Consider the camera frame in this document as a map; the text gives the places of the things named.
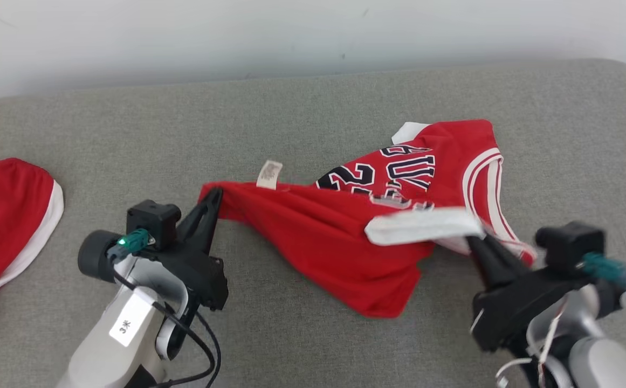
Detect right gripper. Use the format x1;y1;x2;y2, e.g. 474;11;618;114
466;235;623;352

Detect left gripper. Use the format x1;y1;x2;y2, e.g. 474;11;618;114
156;187;230;310

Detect red basketball jersey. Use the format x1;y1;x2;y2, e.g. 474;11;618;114
198;119;538;319

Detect red shorts with white trim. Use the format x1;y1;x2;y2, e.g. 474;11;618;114
0;157;65;359

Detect teal camera cable plug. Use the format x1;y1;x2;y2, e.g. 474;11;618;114
106;228;152;263
581;252;626;293

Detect thin white wire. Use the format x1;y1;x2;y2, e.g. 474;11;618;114
495;295;569;388

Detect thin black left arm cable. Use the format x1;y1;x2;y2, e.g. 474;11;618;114
111;267;222;388

